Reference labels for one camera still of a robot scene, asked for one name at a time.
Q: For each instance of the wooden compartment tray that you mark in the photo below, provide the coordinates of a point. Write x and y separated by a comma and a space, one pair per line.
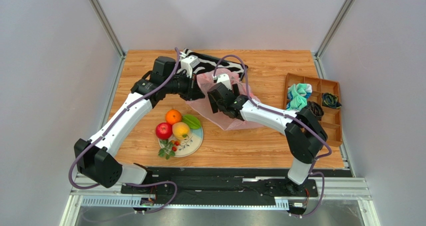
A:
331, 121

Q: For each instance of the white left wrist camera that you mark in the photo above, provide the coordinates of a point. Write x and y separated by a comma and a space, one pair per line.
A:
188, 64

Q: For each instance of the black rolled socks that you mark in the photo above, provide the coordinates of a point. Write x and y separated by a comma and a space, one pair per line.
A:
316, 109

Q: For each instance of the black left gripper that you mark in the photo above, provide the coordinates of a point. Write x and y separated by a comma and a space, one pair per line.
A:
193, 92

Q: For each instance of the red apple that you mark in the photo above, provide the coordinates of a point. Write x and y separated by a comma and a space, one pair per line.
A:
164, 131

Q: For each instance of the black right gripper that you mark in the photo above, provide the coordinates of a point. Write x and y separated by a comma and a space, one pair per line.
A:
215, 99

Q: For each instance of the white floral plate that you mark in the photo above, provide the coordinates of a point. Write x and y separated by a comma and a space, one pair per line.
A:
186, 146

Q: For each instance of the aluminium frame rail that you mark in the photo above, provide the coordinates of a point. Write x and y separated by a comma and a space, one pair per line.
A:
340, 201

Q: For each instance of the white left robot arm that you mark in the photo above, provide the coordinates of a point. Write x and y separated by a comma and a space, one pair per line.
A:
95, 158

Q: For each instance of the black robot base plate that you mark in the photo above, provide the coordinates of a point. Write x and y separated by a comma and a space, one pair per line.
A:
223, 186

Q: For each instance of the dark blue patterned socks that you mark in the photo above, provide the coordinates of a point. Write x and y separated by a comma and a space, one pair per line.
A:
331, 101

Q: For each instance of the yellow peach fruit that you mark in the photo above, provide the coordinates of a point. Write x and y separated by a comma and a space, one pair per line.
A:
181, 130

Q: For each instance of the pink printed plastic bag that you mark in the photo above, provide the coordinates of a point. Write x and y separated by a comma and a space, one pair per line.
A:
202, 106

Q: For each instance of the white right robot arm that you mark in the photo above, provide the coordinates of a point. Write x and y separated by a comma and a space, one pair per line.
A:
304, 134

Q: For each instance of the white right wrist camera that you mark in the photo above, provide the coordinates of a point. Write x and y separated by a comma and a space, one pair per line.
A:
224, 79

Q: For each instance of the zebra striped cloth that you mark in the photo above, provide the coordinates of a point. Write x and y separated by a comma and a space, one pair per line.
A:
208, 63

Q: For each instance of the green star fruit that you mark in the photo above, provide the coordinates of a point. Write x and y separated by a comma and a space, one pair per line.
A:
192, 121

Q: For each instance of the teal and white socks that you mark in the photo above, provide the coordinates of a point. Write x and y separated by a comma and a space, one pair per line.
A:
298, 95

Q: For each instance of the orange fruit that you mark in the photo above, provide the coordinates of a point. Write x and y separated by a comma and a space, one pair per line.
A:
173, 116

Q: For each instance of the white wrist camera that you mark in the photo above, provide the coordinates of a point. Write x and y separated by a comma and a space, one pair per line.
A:
224, 79
188, 64

